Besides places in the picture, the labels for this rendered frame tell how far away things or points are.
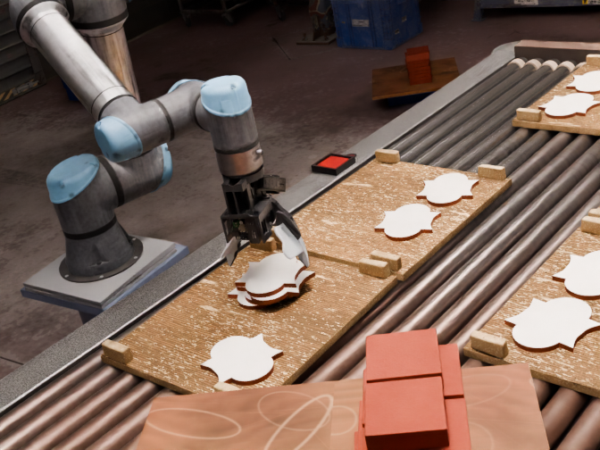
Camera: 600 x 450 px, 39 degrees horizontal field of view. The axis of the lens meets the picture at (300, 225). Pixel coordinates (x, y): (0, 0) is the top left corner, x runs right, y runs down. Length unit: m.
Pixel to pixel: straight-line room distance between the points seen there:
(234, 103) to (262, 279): 0.34
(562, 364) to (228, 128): 0.62
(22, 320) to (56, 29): 2.29
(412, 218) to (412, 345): 0.92
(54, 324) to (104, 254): 1.77
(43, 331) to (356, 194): 2.01
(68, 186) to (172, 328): 0.43
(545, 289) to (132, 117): 0.73
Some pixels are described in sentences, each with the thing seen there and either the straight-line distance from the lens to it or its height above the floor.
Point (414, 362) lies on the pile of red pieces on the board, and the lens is 0.79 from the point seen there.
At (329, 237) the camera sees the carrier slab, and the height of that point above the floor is 0.94.
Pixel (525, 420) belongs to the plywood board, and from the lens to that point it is 1.06.
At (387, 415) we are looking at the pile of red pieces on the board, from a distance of 0.74.
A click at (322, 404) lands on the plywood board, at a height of 1.04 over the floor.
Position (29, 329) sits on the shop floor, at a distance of 3.66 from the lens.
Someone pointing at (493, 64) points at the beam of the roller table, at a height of 0.91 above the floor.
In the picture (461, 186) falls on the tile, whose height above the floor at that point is 0.95.
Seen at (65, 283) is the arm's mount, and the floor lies 0.89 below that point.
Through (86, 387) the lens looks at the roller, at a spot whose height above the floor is 0.92.
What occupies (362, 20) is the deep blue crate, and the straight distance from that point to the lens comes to 6.15.
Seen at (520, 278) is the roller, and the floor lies 0.92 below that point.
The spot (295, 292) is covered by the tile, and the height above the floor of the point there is 0.96.
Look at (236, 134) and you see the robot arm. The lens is 1.38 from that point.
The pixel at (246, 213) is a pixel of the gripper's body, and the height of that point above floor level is 1.13.
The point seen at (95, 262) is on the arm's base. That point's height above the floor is 0.92.
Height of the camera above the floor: 1.74
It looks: 27 degrees down
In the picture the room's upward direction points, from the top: 12 degrees counter-clockwise
